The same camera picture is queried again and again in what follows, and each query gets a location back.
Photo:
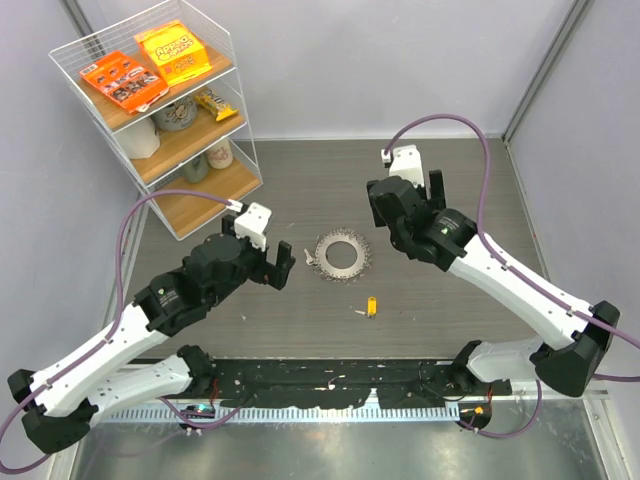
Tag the white wire shelf rack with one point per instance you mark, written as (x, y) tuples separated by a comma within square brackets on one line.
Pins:
[(175, 201)]

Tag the metal disc with keyrings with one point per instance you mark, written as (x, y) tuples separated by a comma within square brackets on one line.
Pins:
[(343, 254)]

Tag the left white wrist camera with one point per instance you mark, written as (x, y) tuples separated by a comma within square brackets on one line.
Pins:
[(252, 223)]

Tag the yellow candy bar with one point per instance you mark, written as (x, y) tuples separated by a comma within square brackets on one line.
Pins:
[(216, 105)]

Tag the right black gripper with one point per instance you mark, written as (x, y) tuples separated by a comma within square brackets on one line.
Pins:
[(437, 190)]

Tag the green grey can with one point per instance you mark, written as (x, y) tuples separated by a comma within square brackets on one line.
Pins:
[(196, 169)]

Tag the beige printed cup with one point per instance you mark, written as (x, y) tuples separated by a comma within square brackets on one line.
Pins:
[(219, 156)]

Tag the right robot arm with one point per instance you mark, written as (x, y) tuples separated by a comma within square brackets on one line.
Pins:
[(572, 336)]

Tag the slotted cable duct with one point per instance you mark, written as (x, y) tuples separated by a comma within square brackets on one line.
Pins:
[(368, 413)]

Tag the yellow apple snack box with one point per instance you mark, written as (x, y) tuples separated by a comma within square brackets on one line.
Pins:
[(175, 51)]

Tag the white paper roll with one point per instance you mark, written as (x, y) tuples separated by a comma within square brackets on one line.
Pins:
[(140, 140)]

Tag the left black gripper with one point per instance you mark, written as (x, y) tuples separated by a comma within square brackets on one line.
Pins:
[(276, 274)]

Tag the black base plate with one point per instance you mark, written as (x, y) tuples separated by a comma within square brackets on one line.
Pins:
[(340, 384)]

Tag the small silver key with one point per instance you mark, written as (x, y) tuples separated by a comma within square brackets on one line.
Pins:
[(310, 259)]

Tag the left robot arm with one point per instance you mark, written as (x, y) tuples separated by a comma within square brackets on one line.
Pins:
[(59, 405)]

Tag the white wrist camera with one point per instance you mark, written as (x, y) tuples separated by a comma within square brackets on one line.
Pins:
[(406, 163), (252, 223)]

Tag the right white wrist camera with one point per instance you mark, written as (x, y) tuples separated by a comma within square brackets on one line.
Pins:
[(406, 163)]

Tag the orange snack box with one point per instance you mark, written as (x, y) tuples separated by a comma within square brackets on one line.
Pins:
[(125, 81)]

